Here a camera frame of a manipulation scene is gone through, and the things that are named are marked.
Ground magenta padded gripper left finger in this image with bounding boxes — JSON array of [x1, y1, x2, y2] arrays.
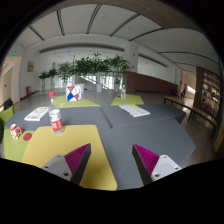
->
[[42, 143, 91, 185]]

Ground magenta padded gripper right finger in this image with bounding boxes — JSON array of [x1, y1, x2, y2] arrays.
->
[[132, 144, 181, 185]]

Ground clear water bottle red cap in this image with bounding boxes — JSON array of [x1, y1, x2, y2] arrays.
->
[[48, 92, 64, 135]]

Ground far clear water bottle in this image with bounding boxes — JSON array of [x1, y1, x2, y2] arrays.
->
[[121, 85, 126, 99]]

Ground yellow table mat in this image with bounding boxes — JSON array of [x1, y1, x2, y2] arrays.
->
[[22, 125, 117, 190]]

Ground red round coaster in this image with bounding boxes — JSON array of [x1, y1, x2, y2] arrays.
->
[[23, 133, 32, 141]]

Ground yellow white booklet right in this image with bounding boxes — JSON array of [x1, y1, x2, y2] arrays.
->
[[120, 104, 150, 117]]

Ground green mat left edge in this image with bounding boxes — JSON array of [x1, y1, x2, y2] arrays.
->
[[4, 129, 34, 162]]

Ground white magazine left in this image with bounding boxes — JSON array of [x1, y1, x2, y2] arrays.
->
[[24, 107, 48, 121]]

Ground green mat far left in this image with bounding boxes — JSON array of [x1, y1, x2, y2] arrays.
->
[[56, 95, 98, 108]]

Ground green mat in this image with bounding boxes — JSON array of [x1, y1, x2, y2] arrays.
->
[[111, 94, 144, 106], [56, 95, 98, 108]]

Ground red white patterned mug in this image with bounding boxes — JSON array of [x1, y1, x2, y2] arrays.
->
[[10, 124, 22, 140]]

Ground long wooden bench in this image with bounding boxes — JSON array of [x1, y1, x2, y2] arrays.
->
[[164, 96, 218, 138]]

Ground green mat far right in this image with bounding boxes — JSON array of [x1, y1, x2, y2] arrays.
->
[[111, 94, 144, 106]]

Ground colourful geometric box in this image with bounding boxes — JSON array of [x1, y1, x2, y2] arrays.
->
[[66, 85, 82, 102]]

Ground person standing far right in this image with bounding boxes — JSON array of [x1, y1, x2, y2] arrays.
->
[[181, 83, 187, 99]]

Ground green chair left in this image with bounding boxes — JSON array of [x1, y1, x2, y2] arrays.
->
[[0, 106, 14, 124]]

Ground red fire extinguisher box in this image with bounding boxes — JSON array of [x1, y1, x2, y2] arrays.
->
[[26, 86, 31, 97]]

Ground wooden bookshelf right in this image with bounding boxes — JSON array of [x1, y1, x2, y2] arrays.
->
[[194, 67, 220, 118]]

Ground potted green plants row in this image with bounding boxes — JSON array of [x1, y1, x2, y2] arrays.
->
[[38, 53, 130, 86]]

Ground framed wall picture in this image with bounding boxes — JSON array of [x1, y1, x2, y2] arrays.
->
[[27, 61, 35, 72]]

